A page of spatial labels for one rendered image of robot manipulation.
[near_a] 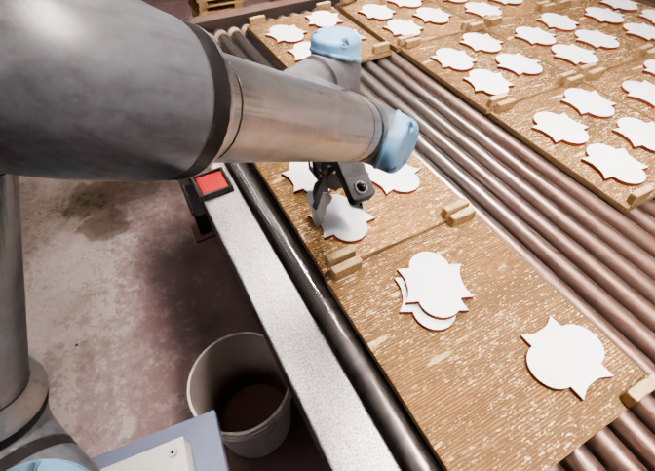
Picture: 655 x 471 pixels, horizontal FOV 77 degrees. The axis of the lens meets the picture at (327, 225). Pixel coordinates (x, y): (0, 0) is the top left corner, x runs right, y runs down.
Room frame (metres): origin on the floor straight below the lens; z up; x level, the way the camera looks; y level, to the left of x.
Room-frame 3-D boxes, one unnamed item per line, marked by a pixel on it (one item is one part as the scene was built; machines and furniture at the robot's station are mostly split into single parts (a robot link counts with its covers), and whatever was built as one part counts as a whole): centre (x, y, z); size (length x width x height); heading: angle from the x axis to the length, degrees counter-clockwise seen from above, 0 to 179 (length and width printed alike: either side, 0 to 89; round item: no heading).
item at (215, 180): (0.69, 0.26, 0.92); 0.06 x 0.06 x 0.01; 29
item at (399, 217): (0.69, -0.05, 0.93); 0.41 x 0.35 x 0.02; 27
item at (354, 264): (0.43, -0.03, 0.95); 0.06 x 0.02 x 0.03; 118
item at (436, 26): (1.59, -0.29, 0.94); 0.41 x 0.35 x 0.04; 28
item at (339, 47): (0.59, -0.01, 1.24); 0.09 x 0.08 x 0.11; 143
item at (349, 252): (0.46, -0.02, 0.95); 0.06 x 0.02 x 0.03; 117
